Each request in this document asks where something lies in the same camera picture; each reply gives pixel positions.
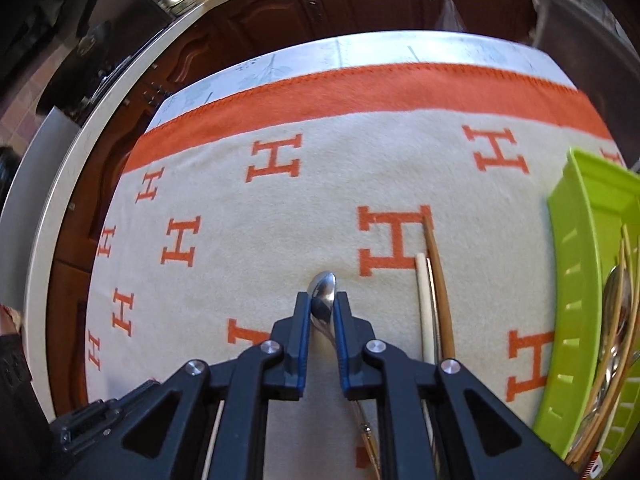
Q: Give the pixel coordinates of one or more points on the steel chopstick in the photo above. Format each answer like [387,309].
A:
[437,330]

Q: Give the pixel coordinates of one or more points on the steel splash guard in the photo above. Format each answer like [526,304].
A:
[30,185]

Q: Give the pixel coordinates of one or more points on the light patterned tablecloth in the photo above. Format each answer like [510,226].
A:
[375,50]

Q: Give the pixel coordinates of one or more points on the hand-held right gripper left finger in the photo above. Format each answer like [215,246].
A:
[302,350]

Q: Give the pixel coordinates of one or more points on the green plastic tray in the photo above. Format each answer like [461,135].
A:
[575,285]

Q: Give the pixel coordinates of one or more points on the steel soup spoon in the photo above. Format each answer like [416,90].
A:
[607,375]

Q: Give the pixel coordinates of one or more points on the dark brown wooden chopstick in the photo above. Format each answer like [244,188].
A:
[440,285]

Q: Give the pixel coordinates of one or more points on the white plastic bag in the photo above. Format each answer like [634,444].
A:
[450,17]

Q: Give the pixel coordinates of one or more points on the orange printed blanket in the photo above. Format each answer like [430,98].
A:
[300,200]

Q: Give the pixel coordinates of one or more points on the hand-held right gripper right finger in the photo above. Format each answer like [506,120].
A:
[341,355]

